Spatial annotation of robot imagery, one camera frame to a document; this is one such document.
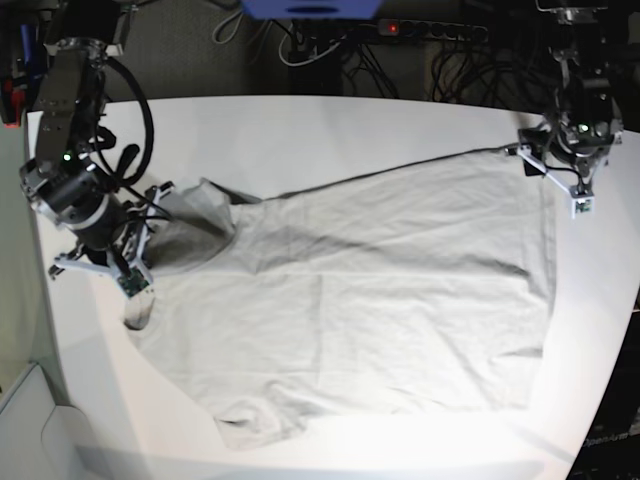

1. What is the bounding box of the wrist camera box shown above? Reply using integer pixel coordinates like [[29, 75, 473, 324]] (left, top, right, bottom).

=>
[[570, 194, 595, 219], [116, 268, 150, 299]]

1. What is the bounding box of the grey side cabinet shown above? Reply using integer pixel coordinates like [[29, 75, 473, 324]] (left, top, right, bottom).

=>
[[1, 364, 91, 480]]

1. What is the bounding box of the light grey t-shirt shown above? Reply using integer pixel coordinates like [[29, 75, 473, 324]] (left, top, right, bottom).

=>
[[130, 151, 556, 449]]

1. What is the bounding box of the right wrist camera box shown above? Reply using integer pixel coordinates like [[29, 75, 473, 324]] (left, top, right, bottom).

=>
[[116, 268, 150, 299]]

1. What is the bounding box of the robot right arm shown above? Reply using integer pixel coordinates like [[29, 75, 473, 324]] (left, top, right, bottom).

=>
[[20, 1, 171, 295]]

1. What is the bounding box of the black power strip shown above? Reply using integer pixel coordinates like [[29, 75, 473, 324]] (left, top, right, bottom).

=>
[[377, 19, 489, 43]]

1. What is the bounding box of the blue handled tool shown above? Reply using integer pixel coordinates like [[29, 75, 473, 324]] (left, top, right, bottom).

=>
[[20, 24, 46, 86]]

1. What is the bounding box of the red and black clamp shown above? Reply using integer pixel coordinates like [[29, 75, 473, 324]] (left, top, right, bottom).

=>
[[1, 75, 26, 128]]

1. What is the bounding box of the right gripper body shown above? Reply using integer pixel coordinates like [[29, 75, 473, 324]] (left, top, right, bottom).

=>
[[48, 182, 175, 280]]

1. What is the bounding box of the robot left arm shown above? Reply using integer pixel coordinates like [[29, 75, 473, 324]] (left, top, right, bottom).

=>
[[506, 1, 624, 212]]

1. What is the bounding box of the white cable loop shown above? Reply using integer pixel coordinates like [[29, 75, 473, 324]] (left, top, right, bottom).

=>
[[277, 19, 346, 68]]

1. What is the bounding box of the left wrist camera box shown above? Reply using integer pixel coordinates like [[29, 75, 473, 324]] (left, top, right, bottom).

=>
[[570, 194, 595, 219]]

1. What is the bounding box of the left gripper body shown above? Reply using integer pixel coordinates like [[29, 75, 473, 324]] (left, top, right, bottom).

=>
[[505, 127, 623, 198]]

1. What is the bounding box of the blue box overhead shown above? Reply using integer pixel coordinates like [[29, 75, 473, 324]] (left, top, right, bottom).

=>
[[241, 0, 382, 19]]

